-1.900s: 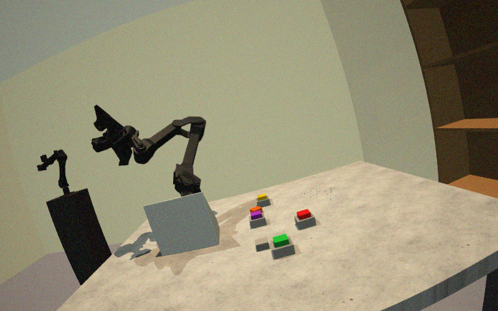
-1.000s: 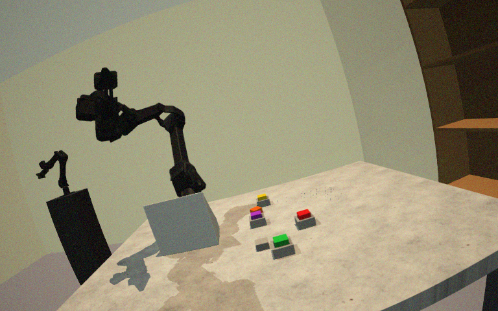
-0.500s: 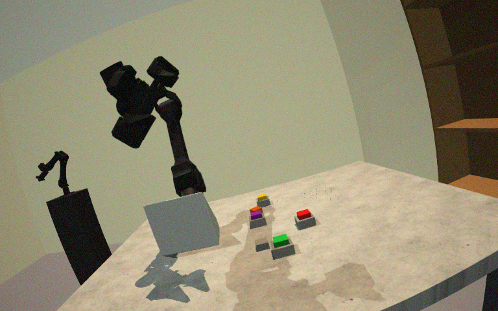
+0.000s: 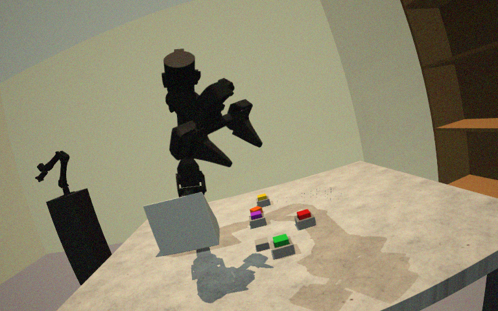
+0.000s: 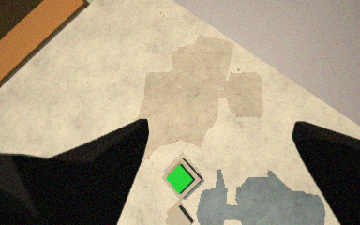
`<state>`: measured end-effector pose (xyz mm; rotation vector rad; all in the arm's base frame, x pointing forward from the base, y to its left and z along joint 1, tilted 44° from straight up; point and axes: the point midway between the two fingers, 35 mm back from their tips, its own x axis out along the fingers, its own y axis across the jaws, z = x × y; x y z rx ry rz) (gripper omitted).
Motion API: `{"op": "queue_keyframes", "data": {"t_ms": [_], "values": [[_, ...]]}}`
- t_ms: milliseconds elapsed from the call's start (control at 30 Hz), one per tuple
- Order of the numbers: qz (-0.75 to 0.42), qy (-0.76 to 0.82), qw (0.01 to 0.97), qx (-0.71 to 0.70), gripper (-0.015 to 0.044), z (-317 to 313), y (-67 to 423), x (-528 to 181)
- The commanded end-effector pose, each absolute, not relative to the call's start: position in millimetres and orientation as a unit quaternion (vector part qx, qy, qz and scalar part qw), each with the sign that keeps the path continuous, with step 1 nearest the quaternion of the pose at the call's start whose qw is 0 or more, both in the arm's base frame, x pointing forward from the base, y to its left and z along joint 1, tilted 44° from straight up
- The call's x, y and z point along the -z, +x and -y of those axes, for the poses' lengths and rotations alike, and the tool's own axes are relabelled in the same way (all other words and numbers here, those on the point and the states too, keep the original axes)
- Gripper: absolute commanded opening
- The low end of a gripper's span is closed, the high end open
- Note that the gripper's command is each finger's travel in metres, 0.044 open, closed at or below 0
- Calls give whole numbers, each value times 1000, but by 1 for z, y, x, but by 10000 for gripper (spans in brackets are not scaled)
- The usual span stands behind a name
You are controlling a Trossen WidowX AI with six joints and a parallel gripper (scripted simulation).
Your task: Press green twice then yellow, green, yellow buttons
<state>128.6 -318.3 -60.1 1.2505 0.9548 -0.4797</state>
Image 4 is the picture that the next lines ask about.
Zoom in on orange block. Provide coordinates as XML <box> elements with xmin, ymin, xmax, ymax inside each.
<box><xmin>250</xmin><ymin>206</ymin><xmax>263</xmax><ymax>213</ymax></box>

